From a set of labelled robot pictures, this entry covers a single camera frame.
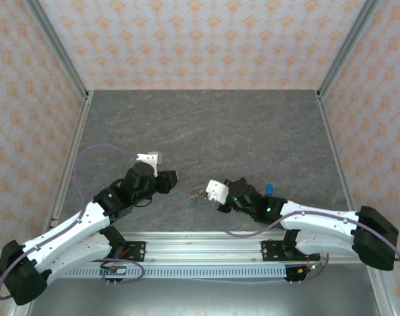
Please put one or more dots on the black mounting plate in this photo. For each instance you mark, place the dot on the black mounting plate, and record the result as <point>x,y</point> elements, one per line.
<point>269,250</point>
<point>137,250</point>

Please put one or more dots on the aluminium table side rail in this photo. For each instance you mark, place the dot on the aluminium table side rail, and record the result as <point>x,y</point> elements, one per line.
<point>82,115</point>
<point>328,131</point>

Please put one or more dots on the aluminium frame post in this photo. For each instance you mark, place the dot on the aluminium frame post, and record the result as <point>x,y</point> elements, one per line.
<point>345,49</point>
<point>59,49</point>

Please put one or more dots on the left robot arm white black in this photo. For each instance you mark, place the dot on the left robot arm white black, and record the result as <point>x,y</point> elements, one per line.
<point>65,230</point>

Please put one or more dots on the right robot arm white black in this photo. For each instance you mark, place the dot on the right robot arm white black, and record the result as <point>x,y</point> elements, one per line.
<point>318,217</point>

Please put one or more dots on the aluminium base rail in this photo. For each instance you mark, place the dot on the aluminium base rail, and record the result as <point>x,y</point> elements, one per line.
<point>203,247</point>

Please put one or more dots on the clear plastic bag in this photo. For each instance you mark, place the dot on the clear plastic bag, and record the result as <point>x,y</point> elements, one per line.
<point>197,193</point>

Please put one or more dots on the grey metal panel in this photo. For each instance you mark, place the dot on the grey metal panel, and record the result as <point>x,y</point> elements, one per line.
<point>203,296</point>

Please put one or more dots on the key with blue tag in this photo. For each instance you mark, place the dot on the key with blue tag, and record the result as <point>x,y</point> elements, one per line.
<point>269,189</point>

